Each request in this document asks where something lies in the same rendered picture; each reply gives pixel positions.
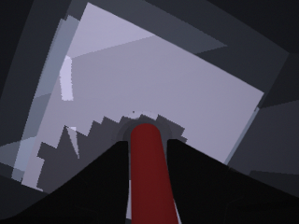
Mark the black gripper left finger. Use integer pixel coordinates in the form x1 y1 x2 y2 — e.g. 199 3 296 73
0 141 130 224

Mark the dark red peg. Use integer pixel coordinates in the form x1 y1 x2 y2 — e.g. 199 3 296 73
131 123 179 224

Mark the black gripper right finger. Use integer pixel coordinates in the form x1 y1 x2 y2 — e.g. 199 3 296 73
165 139 299 224

